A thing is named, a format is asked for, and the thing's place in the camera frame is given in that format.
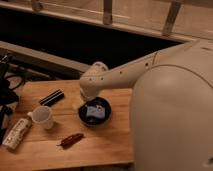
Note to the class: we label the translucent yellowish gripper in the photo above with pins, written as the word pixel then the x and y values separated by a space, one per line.
pixel 78 102

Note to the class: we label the dried red chili pepper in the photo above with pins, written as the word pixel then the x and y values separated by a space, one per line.
pixel 71 140

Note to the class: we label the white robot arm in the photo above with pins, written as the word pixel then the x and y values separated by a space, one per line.
pixel 171 110

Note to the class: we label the black bowl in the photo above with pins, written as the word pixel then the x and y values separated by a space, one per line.
pixel 91 121

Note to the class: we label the blue sponge piece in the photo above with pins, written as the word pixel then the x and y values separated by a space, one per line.
pixel 97 112

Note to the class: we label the black rectangular box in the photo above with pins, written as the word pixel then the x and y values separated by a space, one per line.
pixel 52 98

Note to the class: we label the black camera tripod stand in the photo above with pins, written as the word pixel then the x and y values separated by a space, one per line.
pixel 7 96

